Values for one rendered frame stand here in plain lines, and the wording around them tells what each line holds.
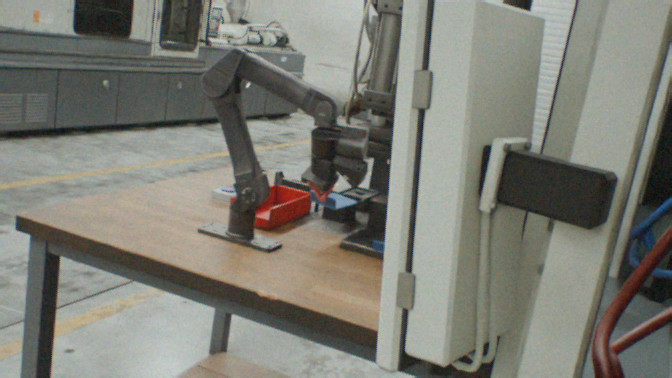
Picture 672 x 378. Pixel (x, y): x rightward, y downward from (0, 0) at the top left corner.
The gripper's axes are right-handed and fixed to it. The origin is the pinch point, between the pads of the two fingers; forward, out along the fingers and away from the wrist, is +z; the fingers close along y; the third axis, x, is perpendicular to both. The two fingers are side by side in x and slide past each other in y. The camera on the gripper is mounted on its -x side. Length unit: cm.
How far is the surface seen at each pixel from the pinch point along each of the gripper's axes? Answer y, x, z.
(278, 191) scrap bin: 15.3, 23.0, 19.7
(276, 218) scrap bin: -3.0, 11.6, 10.0
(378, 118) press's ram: 32.1, 1.0, -3.8
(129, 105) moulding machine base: 330, 424, 314
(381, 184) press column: 41.2, 2.2, 27.0
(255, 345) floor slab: 41, 56, 145
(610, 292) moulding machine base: 4, -67, -1
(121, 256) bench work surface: -41.1, 25.3, -3.4
